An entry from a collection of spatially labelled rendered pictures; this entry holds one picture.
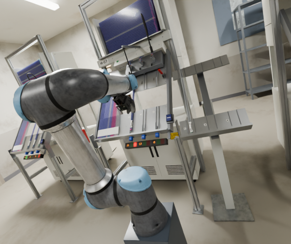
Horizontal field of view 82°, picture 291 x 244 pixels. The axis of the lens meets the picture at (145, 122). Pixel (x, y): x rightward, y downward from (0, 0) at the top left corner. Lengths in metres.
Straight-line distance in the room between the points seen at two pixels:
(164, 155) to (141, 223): 1.00
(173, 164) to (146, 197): 1.04
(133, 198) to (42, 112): 0.41
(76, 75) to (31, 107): 0.15
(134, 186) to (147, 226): 0.17
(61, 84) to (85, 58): 4.61
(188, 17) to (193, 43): 0.52
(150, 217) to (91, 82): 0.51
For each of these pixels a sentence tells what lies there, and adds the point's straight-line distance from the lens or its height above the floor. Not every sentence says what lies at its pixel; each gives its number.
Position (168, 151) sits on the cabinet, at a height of 0.38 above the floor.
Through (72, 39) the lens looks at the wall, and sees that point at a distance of 5.29.
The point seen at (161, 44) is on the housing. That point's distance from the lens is 1.48.
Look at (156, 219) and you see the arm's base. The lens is 0.72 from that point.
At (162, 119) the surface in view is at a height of 0.78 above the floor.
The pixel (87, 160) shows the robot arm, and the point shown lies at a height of 0.90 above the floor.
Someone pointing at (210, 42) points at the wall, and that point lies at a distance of 4.27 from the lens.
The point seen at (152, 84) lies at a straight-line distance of 1.37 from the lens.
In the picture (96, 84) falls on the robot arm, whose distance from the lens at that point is 0.50.
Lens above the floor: 1.10
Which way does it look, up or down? 15 degrees down
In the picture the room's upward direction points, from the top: 19 degrees counter-clockwise
